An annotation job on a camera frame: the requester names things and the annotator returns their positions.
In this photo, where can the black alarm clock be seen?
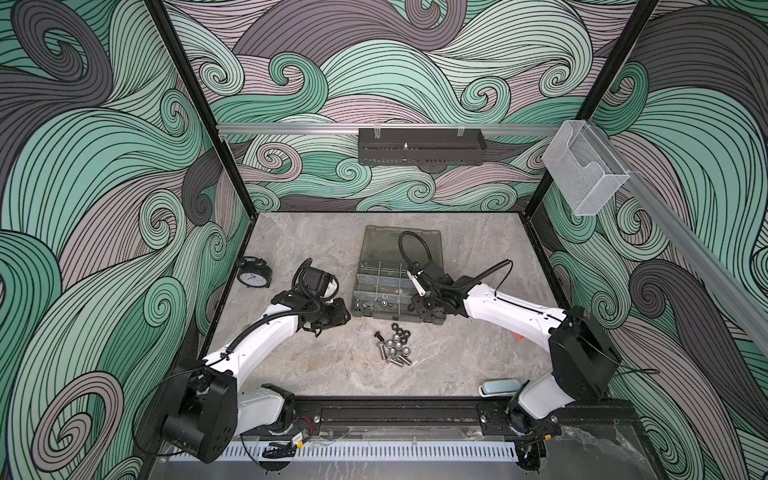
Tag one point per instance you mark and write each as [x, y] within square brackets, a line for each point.
[254, 272]

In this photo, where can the black corner frame post left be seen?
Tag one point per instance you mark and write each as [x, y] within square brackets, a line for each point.
[174, 47]

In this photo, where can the pile of screws and nuts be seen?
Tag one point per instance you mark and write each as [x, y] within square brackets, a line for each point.
[395, 348]

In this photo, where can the black perforated wall tray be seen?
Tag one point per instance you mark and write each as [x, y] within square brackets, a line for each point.
[431, 149]

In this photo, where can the aluminium rail right wall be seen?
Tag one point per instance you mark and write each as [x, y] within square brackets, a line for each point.
[715, 220]

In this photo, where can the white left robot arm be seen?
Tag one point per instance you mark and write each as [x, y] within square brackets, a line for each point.
[205, 405]

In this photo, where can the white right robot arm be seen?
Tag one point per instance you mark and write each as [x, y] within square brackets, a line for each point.
[583, 358]

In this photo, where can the white slotted cable duct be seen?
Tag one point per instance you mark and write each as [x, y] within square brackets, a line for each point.
[362, 451]

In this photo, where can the aluminium rail wall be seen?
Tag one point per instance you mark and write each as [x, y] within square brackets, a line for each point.
[305, 128]
[715, 220]

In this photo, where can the pale blue rectangular case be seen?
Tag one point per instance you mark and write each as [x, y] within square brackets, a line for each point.
[499, 387]

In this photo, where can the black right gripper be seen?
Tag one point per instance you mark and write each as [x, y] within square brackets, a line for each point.
[416, 302]

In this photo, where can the black corner frame post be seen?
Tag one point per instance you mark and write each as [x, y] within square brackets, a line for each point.
[174, 47]
[616, 58]

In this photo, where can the aluminium rail back wall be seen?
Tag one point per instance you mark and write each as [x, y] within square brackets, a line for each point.
[305, 128]

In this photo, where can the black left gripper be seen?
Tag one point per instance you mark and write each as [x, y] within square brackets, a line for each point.
[339, 317]

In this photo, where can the clear acrylic wall holder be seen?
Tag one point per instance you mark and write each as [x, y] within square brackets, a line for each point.
[585, 166]

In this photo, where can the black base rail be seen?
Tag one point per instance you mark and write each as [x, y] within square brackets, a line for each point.
[332, 416]

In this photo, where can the smoky clear compartment organizer box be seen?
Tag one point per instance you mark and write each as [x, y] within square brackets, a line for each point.
[382, 288]

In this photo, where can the black corner frame post right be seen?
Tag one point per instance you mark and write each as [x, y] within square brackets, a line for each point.
[616, 58]

